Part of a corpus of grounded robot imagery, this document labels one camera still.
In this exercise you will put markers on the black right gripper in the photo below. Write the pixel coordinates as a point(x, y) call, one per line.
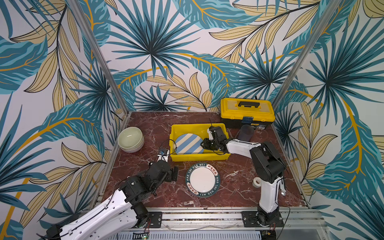
point(210, 143)

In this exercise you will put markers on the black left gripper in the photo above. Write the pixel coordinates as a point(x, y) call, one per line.
point(171, 173)

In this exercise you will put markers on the green rimmed white plate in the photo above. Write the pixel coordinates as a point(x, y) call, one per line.
point(203, 180)

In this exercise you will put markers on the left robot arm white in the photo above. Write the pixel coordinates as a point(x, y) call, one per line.
point(124, 209)

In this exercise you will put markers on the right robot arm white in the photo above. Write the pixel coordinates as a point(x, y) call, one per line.
point(268, 165)

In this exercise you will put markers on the yellow plastic bin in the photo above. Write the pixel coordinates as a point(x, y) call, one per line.
point(201, 131)

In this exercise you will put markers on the green bowl top of stack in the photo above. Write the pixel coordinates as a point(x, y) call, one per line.
point(130, 137)

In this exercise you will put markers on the yellow black toolbox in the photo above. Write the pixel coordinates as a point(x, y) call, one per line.
point(236, 113)

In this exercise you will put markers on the white tape roll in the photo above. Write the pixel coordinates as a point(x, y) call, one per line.
point(257, 182)

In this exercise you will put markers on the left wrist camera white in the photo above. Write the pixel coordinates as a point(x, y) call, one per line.
point(163, 155)

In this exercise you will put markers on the metal base rail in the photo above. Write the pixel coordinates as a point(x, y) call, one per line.
point(230, 223)

